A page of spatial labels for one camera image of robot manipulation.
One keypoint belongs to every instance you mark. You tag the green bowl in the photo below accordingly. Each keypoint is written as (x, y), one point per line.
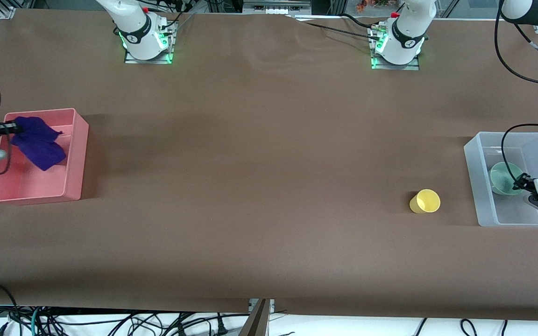
(501, 179)

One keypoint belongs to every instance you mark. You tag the purple microfiber cloth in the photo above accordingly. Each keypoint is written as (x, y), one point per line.
(40, 144)

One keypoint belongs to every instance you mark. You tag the yellow cup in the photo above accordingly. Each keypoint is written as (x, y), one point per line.
(425, 201)

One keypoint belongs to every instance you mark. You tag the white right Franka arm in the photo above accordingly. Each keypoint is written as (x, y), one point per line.
(139, 39)

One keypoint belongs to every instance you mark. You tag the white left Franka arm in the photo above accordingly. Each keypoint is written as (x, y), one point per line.
(404, 42)

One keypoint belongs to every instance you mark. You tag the clear plastic bin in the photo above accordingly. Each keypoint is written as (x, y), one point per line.
(484, 186)

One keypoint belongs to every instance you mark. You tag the pink plastic bin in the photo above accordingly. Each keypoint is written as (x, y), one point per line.
(75, 158)

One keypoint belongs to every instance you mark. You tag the white background device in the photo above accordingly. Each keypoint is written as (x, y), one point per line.
(276, 6)

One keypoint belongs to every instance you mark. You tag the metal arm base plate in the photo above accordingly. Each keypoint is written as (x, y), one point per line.
(395, 66)
(147, 60)

